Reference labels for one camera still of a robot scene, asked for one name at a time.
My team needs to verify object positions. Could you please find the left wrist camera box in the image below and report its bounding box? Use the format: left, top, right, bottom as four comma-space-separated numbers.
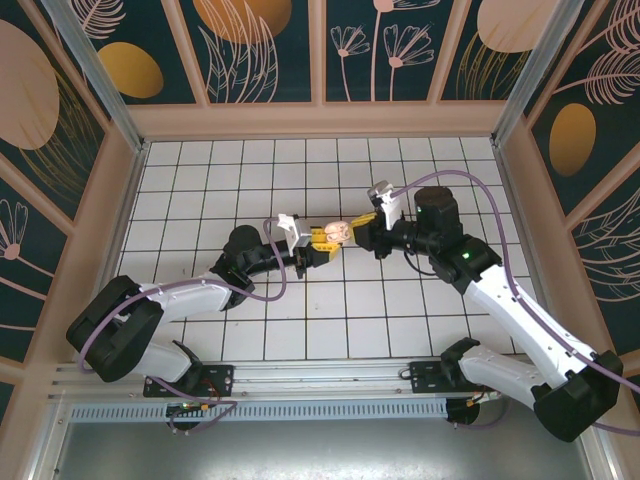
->
276, 213, 312, 251

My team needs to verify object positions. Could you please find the grey metal sheet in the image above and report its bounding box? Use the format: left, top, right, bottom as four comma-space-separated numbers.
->
29, 394, 616, 480

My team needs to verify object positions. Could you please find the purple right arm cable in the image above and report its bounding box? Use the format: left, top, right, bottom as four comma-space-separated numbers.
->
392, 169, 640, 439

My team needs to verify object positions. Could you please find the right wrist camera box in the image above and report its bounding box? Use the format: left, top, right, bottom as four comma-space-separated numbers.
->
366, 179, 404, 225

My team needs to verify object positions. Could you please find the round cable port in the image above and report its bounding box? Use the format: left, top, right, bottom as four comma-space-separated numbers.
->
167, 414, 202, 435
444, 399, 485, 430

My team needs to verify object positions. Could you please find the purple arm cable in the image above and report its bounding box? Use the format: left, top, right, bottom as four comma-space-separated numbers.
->
78, 215, 289, 435
392, 169, 640, 439

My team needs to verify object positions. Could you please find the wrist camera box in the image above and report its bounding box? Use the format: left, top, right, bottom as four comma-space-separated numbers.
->
276, 213, 312, 251
366, 179, 404, 225

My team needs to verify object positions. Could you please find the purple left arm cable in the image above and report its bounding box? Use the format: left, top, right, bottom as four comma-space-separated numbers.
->
78, 215, 289, 435

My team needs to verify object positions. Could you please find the grey slotted cable duct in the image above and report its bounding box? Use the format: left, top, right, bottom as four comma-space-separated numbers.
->
67, 398, 450, 422

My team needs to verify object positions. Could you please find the cream earbud charging case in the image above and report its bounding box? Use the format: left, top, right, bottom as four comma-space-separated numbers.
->
323, 218, 352, 245

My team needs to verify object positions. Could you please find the aluminium corner post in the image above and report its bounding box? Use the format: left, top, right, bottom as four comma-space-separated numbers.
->
42, 0, 151, 154
492, 0, 599, 146

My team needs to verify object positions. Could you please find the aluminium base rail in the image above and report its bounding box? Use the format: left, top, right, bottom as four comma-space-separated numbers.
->
49, 353, 596, 401

